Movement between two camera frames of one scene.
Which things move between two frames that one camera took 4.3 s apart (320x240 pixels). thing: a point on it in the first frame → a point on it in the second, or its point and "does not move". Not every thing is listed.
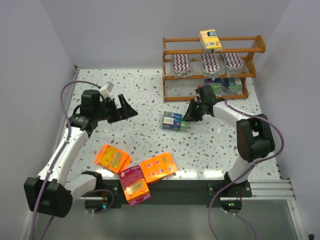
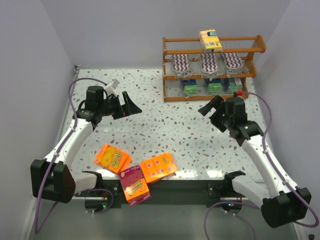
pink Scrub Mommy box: x=135 y=186 does not move
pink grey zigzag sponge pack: x=234 y=64 does not move
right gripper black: x=196 y=110 → x=218 y=116
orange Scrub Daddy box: x=113 y=158 does not move
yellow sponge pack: x=210 y=41 does not move
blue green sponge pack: x=173 y=121 → x=190 y=87
